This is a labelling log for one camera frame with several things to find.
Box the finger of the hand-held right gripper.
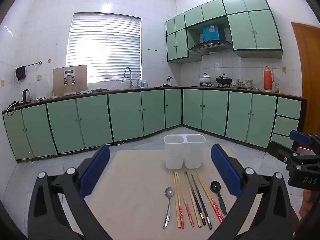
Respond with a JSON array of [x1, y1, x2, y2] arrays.
[[267, 141, 302, 164], [289, 129, 316, 146]]

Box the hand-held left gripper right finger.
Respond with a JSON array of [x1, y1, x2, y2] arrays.
[[211, 144, 295, 240]]

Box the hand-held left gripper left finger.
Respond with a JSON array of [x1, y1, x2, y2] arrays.
[[27, 144, 113, 240]]

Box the wooden chopstick red end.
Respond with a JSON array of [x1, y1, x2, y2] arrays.
[[197, 171, 225, 222], [175, 172, 185, 229], [176, 172, 195, 228], [196, 172, 222, 223]]

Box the black chopstick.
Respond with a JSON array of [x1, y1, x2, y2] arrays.
[[185, 172, 206, 225], [191, 174, 213, 230]]

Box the white plastic utensil holder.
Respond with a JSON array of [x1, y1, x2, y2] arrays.
[[164, 134, 206, 170]]

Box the light wooden patterned chopstick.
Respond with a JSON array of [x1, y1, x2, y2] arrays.
[[173, 172, 181, 229]]

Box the metal spoon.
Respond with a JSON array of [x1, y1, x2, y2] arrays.
[[163, 187, 175, 229]]

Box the person's right hand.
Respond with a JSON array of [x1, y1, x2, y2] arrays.
[[299, 189, 312, 218]]

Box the black spoon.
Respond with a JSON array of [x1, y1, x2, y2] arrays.
[[210, 180, 227, 216]]

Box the plain wooden chopstick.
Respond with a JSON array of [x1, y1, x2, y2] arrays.
[[184, 171, 202, 228]]

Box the orange wooden door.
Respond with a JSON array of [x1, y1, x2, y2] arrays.
[[291, 22, 320, 135]]

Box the row of green base cabinets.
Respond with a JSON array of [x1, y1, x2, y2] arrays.
[[2, 86, 307, 160]]

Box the red thermos flask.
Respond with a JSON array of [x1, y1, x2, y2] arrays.
[[263, 66, 275, 92]]

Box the dishcloths on counter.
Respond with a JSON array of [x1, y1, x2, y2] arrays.
[[79, 88, 108, 94]]

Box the gas stove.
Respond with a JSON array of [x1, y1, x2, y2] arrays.
[[199, 82, 233, 88]]

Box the black wok with lid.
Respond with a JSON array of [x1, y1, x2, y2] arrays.
[[216, 74, 232, 85]]

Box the white cooking pot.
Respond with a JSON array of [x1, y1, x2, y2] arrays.
[[199, 72, 212, 84]]

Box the cardboard box with label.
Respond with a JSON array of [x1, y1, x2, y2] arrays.
[[52, 65, 88, 97]]

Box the metal sink faucet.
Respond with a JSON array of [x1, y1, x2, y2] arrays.
[[122, 67, 133, 89]]

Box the dark towel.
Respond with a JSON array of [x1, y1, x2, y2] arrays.
[[15, 66, 26, 81]]

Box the white window blinds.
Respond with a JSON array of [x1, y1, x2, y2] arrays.
[[66, 12, 142, 83]]

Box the black range hood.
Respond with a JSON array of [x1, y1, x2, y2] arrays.
[[189, 40, 233, 55]]

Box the blue box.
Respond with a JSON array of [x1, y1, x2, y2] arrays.
[[202, 24, 224, 42]]

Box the power cable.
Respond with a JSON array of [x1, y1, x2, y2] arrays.
[[6, 101, 18, 117]]

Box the green wall cabinets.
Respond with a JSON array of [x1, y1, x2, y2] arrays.
[[165, 0, 283, 64]]

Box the metal towel rail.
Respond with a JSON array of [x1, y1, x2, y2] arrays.
[[15, 61, 42, 70]]

